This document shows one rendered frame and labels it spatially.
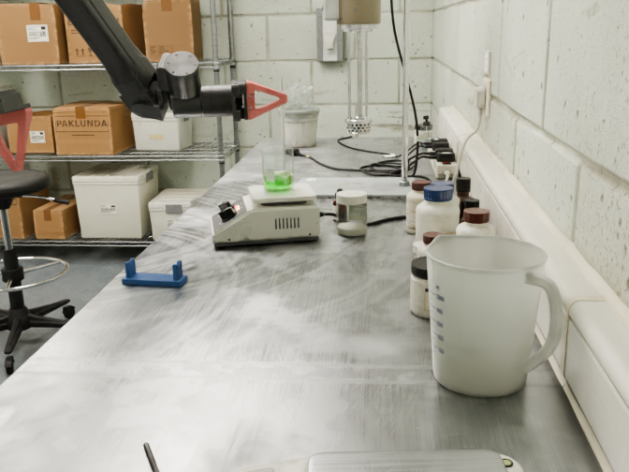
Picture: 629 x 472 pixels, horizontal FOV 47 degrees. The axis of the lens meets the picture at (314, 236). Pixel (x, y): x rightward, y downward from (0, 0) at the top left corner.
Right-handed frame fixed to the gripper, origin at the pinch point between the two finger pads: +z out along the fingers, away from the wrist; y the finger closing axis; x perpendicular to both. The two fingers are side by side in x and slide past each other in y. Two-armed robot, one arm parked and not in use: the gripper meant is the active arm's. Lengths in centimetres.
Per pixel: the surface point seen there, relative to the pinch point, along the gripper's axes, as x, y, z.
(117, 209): 74, 221, -73
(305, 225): 22.9, -4.7, 3.1
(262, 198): 17.4, -4.1, -4.6
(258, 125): 39, 248, 0
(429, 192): 13.7, -21.2, 22.1
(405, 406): 26, -66, 8
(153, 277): 25.0, -23.1, -22.9
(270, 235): 24.4, -5.2, -3.6
